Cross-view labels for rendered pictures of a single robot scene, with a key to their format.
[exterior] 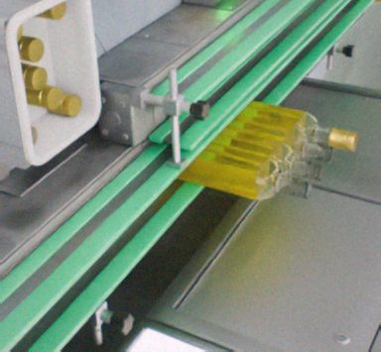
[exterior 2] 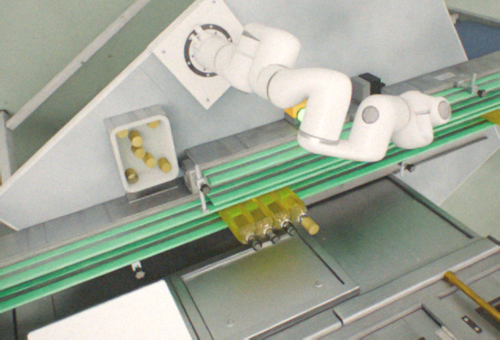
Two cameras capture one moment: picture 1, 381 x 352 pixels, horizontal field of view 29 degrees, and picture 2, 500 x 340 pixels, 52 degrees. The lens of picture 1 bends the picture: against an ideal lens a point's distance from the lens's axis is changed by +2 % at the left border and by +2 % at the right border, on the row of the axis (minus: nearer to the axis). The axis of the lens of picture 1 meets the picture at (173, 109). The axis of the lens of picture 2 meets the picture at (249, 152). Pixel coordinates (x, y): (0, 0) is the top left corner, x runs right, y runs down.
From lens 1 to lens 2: 0.95 m
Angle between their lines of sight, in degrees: 33
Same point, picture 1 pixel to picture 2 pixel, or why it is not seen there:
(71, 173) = (157, 198)
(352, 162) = (357, 238)
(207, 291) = (202, 276)
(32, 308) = (90, 252)
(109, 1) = (215, 116)
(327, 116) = (377, 205)
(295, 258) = (255, 278)
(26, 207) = (126, 209)
